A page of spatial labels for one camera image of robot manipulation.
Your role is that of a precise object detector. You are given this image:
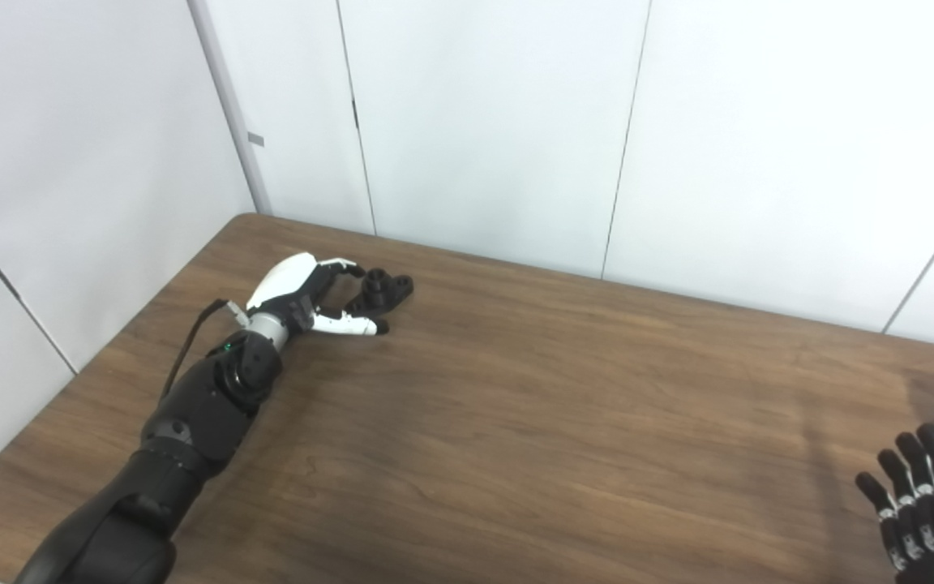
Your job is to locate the grey wall corner trim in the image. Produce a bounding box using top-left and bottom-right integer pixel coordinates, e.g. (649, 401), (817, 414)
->
(187, 0), (273, 216)

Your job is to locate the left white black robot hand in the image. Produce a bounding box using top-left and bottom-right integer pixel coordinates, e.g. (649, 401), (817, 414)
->
(246, 252), (391, 337)

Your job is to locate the black plastic holder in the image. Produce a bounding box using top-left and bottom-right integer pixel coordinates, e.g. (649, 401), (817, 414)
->
(344, 268), (415, 319)

